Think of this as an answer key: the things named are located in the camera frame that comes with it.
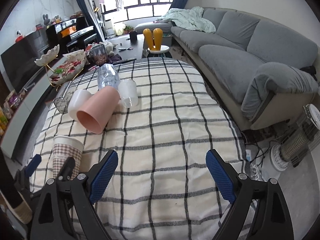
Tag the piano stool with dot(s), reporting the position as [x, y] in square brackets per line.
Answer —
[81, 43]

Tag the light green blanket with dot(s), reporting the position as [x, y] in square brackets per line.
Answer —
[189, 19]

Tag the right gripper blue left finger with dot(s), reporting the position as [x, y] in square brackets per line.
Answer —
[51, 218]

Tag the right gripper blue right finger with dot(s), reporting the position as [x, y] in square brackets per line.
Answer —
[272, 217]

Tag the smoky square glass cup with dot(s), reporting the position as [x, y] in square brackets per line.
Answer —
[64, 96]

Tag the grey tv cabinet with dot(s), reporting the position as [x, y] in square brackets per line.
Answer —
[23, 114]

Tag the black television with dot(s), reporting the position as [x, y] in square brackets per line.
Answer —
[19, 59]

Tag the clear jar of nuts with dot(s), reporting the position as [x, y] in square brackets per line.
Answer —
[99, 54]

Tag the black coffee table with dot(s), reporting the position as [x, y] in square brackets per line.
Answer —
[126, 48]

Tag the electric space heater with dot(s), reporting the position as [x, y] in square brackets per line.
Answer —
[296, 146]

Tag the white plastic cup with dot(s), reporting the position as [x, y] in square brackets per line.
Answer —
[78, 99]

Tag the clear plastic bottle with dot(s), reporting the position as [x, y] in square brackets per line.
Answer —
[107, 76]

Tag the blue left curtain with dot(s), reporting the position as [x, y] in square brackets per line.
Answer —
[88, 12]

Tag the checkered paper cup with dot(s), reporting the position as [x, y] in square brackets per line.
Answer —
[63, 148]

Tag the white tiered snack bowl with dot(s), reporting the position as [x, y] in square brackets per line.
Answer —
[67, 71]

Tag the grey sectional sofa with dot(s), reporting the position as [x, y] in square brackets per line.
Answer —
[263, 72]

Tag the translucent white cup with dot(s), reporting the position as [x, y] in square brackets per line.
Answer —
[128, 93]

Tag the plaid tablecloth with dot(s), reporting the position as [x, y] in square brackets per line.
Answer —
[161, 188]

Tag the black piano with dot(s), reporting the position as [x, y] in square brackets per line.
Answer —
[64, 32]

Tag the pink plastic cup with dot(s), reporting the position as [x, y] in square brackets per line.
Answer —
[95, 113]

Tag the black mug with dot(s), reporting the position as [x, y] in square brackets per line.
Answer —
[133, 36]

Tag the yellow rabbit ear stool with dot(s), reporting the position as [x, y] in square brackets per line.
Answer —
[153, 46]

